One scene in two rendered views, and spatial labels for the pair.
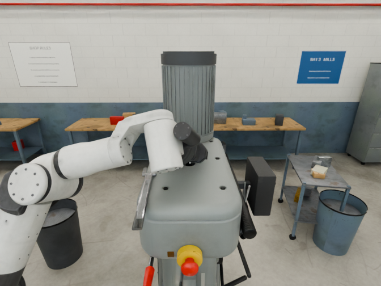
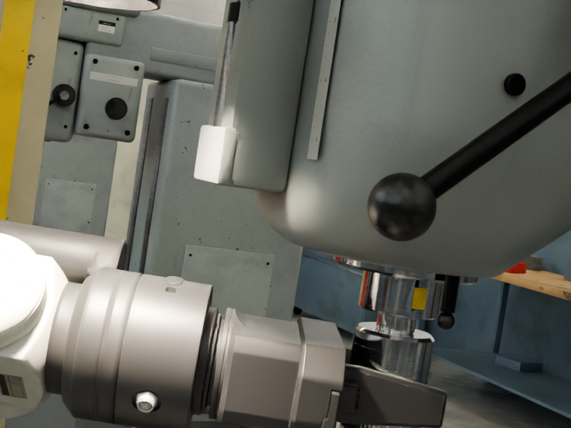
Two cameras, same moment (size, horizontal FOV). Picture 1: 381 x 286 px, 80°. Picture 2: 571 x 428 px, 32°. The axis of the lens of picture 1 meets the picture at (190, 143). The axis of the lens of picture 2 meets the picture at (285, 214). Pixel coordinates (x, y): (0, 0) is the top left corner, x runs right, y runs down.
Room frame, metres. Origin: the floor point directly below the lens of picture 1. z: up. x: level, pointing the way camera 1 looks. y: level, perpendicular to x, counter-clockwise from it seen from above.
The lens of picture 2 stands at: (0.32, -0.50, 1.36)
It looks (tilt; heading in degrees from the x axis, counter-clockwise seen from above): 3 degrees down; 67
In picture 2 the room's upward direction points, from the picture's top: 9 degrees clockwise
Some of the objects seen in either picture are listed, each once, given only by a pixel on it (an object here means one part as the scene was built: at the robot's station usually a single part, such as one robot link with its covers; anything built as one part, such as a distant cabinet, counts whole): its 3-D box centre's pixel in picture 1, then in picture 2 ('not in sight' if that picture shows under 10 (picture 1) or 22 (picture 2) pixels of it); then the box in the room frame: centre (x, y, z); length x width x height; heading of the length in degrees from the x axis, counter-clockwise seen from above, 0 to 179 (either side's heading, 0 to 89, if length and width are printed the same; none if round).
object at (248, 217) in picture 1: (232, 184); not in sight; (0.66, -0.14, 1.79); 0.45 x 0.04 x 0.04; 1
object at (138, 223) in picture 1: (145, 192); not in sight; (0.46, 0.11, 1.89); 0.24 x 0.04 x 0.01; 3
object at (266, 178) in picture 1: (259, 184); not in sight; (0.93, -0.33, 1.62); 0.20 x 0.09 x 0.21; 1
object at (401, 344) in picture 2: not in sight; (393, 338); (0.62, 0.00, 1.26); 0.05 x 0.05 x 0.01
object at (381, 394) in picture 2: not in sight; (390, 402); (0.61, -0.02, 1.23); 0.06 x 0.02 x 0.03; 158
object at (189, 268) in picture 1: (189, 266); not in sight; (0.37, 0.00, 1.76); 0.04 x 0.03 x 0.04; 91
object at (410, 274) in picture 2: not in sight; (405, 264); (0.62, 0.00, 1.31); 0.09 x 0.09 x 0.01
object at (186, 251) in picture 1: (189, 257); not in sight; (0.39, 0.00, 1.76); 0.06 x 0.02 x 0.06; 91
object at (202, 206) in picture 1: (189, 183); not in sight; (0.64, 0.00, 1.81); 0.47 x 0.26 x 0.16; 1
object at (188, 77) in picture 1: (189, 96); not in sight; (0.87, 0.01, 2.05); 0.20 x 0.20 x 0.32
